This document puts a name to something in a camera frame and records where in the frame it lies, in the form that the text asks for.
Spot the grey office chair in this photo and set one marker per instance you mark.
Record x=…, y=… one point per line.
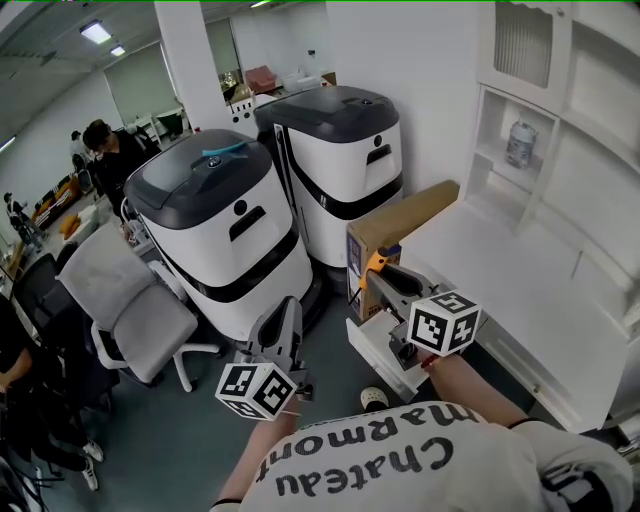
x=135, y=305

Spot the person's white printed shirt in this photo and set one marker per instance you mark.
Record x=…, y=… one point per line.
x=400, y=465

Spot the person's white shoe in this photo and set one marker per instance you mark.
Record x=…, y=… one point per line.
x=375, y=398

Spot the long brown cardboard box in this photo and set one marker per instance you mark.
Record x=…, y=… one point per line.
x=400, y=215

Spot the ceiling light panel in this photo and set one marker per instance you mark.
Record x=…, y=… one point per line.
x=93, y=31
x=118, y=50

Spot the pink armchair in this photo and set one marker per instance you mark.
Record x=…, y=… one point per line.
x=261, y=79

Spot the person's right forearm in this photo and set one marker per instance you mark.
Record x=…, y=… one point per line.
x=475, y=390

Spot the white drawer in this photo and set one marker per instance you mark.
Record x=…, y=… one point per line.
x=380, y=350

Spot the person's left forearm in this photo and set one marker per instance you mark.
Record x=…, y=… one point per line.
x=260, y=460

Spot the white robot with dark lid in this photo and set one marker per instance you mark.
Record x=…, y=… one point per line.
x=345, y=165

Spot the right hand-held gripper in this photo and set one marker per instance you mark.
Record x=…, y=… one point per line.
x=442, y=322

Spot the orange sofa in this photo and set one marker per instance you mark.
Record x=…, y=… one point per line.
x=55, y=197

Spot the metal canister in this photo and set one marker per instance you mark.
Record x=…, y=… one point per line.
x=521, y=142

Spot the white robot with blue tape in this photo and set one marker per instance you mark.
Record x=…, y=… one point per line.
x=225, y=240

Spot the black office chair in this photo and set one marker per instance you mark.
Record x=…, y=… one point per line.
x=42, y=285

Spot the white desk with hutch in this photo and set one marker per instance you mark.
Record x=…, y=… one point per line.
x=525, y=280

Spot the blue tape strip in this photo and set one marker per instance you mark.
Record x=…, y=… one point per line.
x=227, y=148

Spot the red wrist band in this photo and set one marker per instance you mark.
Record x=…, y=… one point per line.
x=429, y=362

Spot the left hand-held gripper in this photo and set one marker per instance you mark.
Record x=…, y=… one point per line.
x=250, y=387

